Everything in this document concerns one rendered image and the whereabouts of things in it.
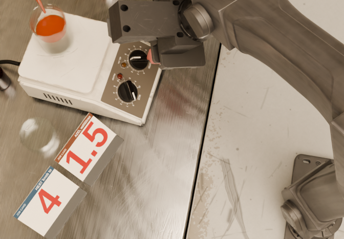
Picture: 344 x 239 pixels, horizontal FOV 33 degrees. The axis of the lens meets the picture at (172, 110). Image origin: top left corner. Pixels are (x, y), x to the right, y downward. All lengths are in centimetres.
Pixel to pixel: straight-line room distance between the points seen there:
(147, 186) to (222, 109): 17
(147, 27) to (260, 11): 18
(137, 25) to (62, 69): 23
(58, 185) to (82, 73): 17
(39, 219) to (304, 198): 40
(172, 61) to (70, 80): 19
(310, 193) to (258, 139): 23
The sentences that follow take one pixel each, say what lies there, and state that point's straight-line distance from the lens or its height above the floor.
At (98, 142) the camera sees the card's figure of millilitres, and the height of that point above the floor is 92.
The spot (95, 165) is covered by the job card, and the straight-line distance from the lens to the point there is 93.
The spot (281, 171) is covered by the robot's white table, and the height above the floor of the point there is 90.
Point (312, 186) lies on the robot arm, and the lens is 71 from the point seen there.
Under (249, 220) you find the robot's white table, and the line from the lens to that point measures 91.
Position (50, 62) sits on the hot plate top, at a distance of 91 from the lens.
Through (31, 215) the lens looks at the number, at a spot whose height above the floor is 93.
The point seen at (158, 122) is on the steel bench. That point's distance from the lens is 94.
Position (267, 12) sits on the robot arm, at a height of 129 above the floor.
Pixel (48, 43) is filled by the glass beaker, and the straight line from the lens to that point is 87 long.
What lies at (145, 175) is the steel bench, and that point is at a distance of 92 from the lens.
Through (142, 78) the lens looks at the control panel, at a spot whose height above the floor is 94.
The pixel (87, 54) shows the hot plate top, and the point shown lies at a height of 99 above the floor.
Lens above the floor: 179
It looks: 70 degrees down
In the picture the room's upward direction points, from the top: 8 degrees counter-clockwise
